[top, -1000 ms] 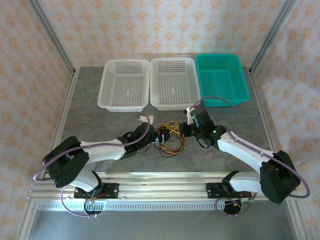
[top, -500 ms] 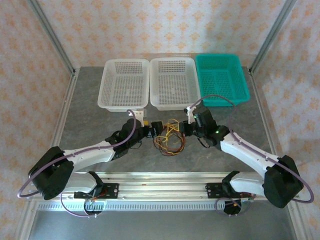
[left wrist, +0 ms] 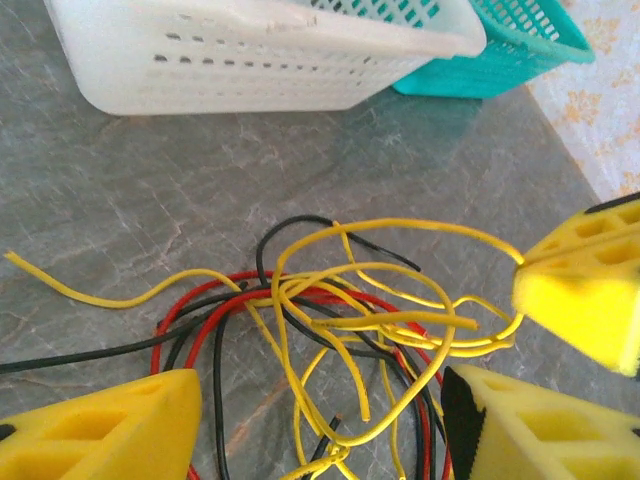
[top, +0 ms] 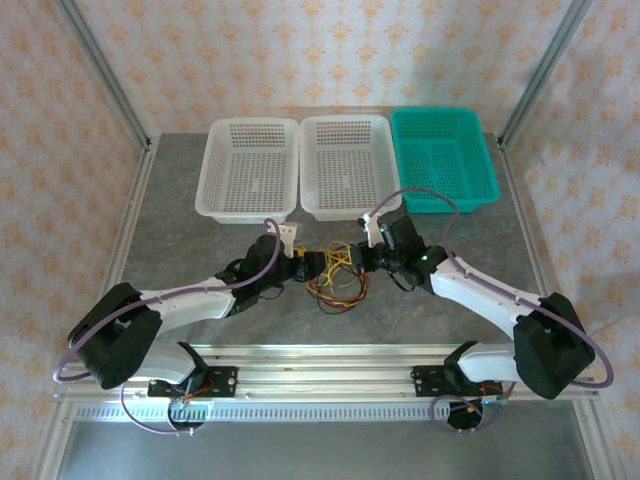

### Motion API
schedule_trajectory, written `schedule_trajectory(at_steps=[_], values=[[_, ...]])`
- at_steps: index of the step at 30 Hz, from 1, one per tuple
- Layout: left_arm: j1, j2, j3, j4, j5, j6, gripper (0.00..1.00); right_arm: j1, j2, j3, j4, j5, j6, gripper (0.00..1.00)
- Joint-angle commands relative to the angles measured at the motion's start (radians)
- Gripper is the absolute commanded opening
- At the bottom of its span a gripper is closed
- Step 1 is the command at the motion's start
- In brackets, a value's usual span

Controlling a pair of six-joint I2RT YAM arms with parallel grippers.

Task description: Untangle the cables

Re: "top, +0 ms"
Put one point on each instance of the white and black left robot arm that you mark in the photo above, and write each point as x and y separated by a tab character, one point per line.
190	301

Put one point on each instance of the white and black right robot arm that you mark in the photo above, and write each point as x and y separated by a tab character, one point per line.
480	295

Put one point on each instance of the white perforated plastic basket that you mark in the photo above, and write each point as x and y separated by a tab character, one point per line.
350	167
250	170

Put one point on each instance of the teal perforated plastic basket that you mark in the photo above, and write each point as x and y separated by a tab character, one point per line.
445	160

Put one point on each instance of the grey metal sheet panel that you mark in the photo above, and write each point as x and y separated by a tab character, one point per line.
320	450

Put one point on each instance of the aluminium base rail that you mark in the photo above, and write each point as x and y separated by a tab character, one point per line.
325	370

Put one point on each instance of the aluminium table side rail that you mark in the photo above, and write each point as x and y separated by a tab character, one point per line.
517	200
136	200

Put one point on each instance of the aluminium frame post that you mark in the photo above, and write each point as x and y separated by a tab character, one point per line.
102	65
547	65

